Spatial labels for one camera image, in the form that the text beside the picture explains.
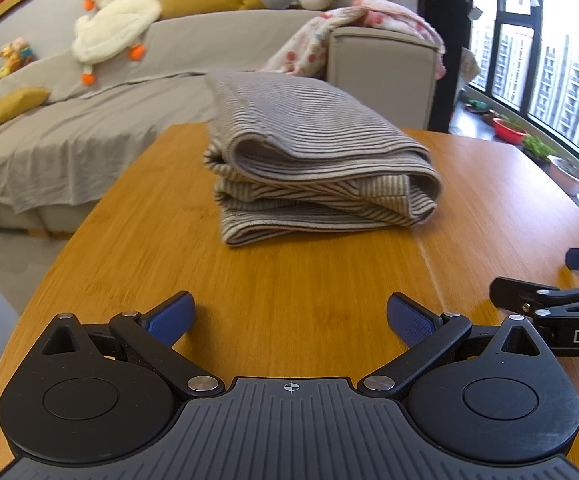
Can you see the red basin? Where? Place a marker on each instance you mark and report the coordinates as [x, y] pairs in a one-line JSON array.
[[509, 132]]

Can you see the green slippers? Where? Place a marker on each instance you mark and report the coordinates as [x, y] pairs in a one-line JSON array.
[[477, 106]]

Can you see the green plant tray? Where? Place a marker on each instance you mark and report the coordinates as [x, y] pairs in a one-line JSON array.
[[538, 149]]

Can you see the small yellow cushion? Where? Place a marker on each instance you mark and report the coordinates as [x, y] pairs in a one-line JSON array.
[[12, 105]]

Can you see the black curtain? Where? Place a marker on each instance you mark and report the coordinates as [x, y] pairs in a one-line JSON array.
[[444, 20]]

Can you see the grey sofa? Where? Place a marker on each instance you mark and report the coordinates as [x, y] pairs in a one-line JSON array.
[[94, 135]]

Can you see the white goose plush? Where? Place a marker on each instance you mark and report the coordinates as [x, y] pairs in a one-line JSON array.
[[114, 20]]

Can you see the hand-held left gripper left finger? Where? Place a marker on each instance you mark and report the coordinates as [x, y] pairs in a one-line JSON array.
[[172, 317]]

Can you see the black window frame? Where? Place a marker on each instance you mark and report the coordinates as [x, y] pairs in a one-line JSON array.
[[534, 75]]

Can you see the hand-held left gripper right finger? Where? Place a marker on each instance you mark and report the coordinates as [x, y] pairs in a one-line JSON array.
[[409, 317]]

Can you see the pink floral blanket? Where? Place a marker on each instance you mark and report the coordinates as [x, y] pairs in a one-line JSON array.
[[319, 35]]

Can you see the beige hanging garment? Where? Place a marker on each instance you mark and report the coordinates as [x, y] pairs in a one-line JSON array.
[[468, 67]]

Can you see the striped sweater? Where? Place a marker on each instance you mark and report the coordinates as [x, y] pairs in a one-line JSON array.
[[309, 125]]

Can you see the pink basin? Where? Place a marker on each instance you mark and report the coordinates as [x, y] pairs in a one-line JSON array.
[[567, 177]]

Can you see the colourful plush toy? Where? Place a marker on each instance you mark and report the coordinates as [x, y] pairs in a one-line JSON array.
[[14, 57]]

